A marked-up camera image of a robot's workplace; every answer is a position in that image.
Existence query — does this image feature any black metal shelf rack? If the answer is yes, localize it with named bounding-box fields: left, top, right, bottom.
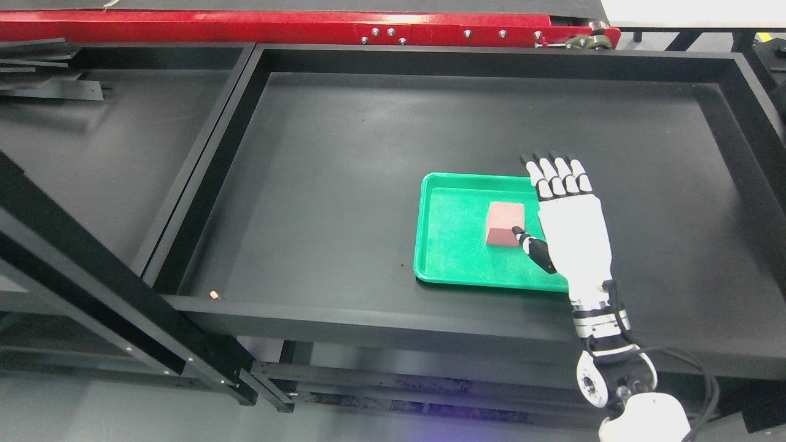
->
left=154, top=45, right=784, bottom=381

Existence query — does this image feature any red conveyor frame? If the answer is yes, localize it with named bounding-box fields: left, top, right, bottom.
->
left=1, top=9, right=621, bottom=48

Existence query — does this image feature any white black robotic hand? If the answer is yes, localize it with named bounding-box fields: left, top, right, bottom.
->
left=512, top=156, right=613, bottom=311

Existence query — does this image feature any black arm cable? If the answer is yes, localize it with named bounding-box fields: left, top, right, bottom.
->
left=605, top=279, right=719, bottom=442

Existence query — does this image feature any green plastic tray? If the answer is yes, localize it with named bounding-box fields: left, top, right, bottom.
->
left=413, top=173, right=567, bottom=293

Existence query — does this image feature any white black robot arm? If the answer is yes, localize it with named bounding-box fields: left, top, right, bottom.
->
left=572, top=300, right=691, bottom=441

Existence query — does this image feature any pink foam block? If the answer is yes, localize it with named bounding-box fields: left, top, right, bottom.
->
left=485, top=201, right=525, bottom=248

